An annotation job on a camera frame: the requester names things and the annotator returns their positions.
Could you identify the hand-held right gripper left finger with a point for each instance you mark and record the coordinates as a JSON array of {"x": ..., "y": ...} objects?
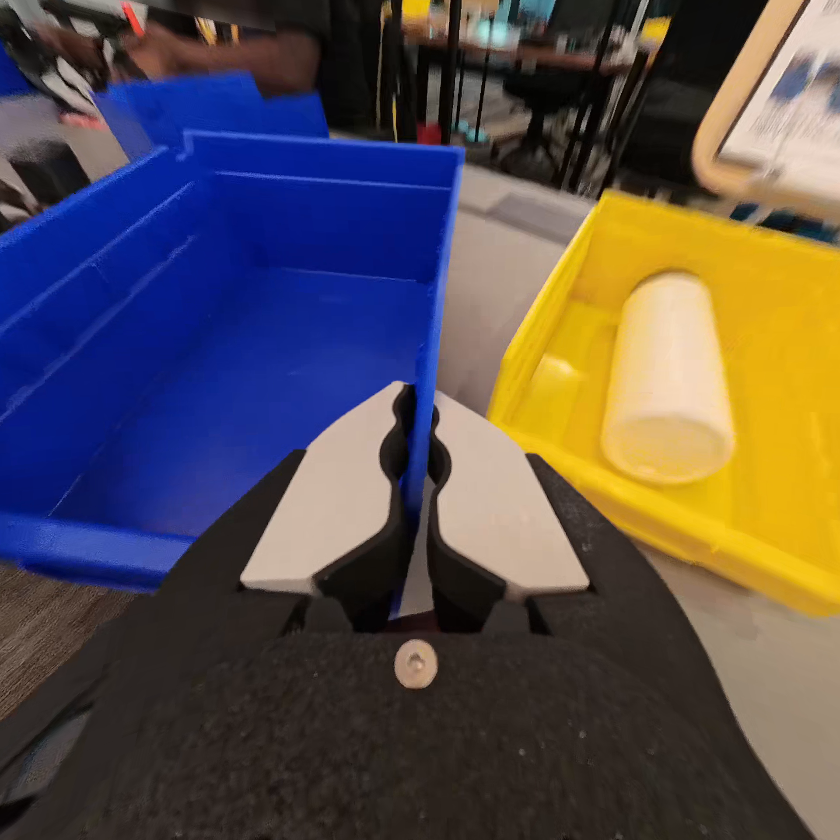
[{"x": 328, "y": 518}]

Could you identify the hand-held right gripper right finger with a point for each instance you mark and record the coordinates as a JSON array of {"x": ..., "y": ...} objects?
[{"x": 505, "y": 518}]

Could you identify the blue plastic bin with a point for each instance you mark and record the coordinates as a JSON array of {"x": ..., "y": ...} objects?
[
  {"x": 13, "y": 72},
  {"x": 197, "y": 394},
  {"x": 216, "y": 105}
]

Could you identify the white plastic bottle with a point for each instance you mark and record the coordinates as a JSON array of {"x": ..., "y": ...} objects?
[{"x": 669, "y": 380}]

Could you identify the yellow plastic bin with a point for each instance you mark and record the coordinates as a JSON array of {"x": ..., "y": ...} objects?
[{"x": 787, "y": 328}]

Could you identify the wooden instruction board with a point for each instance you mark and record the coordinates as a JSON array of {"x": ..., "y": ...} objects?
[{"x": 712, "y": 151}]

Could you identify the printed instruction sheet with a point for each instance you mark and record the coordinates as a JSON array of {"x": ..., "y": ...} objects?
[{"x": 787, "y": 98}]

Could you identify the black handheld device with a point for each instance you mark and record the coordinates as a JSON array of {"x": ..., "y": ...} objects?
[{"x": 65, "y": 65}]

